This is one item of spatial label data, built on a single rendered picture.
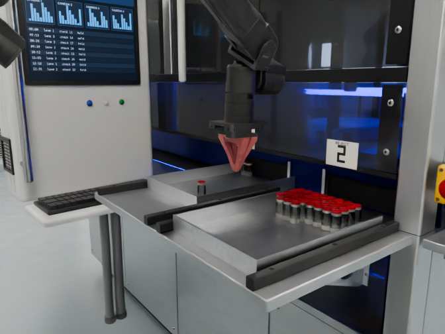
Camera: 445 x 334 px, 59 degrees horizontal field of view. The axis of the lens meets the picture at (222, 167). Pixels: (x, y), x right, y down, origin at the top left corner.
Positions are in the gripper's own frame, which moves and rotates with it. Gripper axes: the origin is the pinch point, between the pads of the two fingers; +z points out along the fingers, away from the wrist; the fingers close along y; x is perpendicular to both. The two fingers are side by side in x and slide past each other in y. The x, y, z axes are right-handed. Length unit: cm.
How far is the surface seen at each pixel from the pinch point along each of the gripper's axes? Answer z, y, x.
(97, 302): 105, 33, 130
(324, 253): 11.0, 0.4, -21.3
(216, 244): 11.1, -11.2, -6.8
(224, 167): 12, 34, 37
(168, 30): -33, 34, 70
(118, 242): 51, 21, 84
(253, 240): 13.0, -1.2, -6.9
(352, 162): -0.2, 25.2, -11.9
